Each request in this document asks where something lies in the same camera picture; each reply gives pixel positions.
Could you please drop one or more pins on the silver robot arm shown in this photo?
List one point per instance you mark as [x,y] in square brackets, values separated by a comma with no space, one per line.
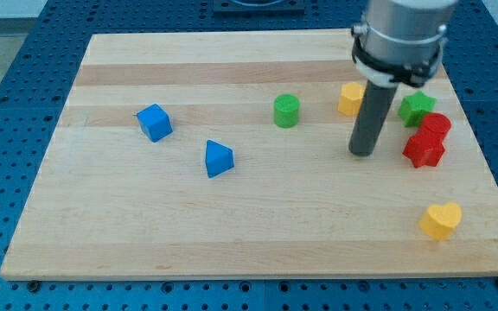
[401,41]

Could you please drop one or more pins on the green star block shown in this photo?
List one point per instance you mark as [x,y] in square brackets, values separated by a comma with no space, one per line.
[414,107]

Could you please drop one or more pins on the red star block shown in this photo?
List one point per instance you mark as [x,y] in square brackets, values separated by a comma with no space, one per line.
[424,149]

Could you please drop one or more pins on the blue triangle block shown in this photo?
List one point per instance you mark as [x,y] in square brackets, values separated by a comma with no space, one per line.
[218,158]

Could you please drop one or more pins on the green cylinder block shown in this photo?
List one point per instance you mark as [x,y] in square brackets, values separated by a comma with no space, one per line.
[286,110]

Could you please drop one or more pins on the wooden board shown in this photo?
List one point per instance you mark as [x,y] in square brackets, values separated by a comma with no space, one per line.
[108,204]

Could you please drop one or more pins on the blue cube block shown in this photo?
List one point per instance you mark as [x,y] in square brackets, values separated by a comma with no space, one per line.
[154,122]

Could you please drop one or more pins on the yellow hexagon block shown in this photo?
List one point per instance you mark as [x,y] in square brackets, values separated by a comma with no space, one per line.
[350,99]

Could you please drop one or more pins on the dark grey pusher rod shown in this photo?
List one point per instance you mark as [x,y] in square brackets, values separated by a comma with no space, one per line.
[375,106]

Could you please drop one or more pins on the red cylinder block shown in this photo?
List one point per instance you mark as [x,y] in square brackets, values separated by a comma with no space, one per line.
[435,126]

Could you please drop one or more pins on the yellow heart block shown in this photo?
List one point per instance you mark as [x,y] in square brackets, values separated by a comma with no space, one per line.
[439,221]

